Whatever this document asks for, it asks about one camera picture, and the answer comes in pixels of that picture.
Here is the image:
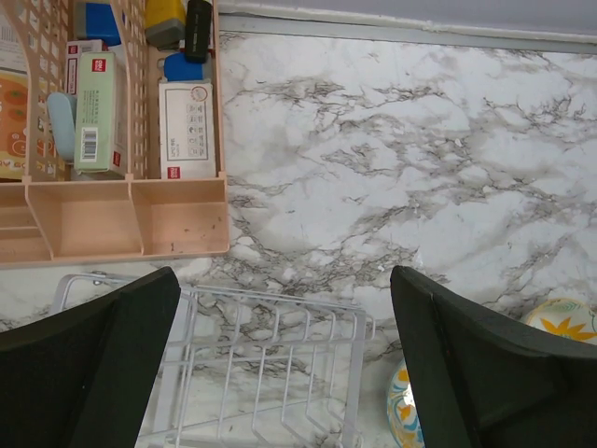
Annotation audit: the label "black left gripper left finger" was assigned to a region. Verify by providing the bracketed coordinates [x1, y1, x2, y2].
[1, 267, 181, 447]

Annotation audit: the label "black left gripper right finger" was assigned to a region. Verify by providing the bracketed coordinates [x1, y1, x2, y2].
[391, 266, 596, 447]

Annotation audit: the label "white bowl orange flower green leaves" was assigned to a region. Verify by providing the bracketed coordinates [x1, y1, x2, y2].
[521, 298, 597, 345]

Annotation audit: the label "peach plastic file organizer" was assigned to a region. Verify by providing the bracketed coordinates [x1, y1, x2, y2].
[1, 1, 229, 268]

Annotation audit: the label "green stationery box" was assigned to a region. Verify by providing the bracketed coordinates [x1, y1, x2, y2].
[74, 51, 128, 178]

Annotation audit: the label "light blue plastic item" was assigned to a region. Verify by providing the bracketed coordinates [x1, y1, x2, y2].
[47, 92, 76, 163]

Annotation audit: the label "white stationery box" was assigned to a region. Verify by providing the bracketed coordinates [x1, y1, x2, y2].
[159, 81, 216, 179]

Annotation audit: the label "blue item behind white box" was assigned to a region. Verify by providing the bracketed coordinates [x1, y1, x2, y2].
[163, 52, 203, 82]

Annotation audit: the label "white red small box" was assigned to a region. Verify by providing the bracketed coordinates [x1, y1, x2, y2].
[64, 39, 108, 96]

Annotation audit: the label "blue grey eraser block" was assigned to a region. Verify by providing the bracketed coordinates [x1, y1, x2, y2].
[74, 1, 121, 47]

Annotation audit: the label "black marker eraser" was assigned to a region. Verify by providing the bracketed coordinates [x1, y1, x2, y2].
[185, 0, 213, 63]

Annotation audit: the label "yellow grey eraser block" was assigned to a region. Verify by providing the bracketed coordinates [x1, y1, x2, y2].
[145, 0, 186, 49]

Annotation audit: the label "white wire dish rack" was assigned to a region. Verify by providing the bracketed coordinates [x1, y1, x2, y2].
[49, 272, 377, 448]

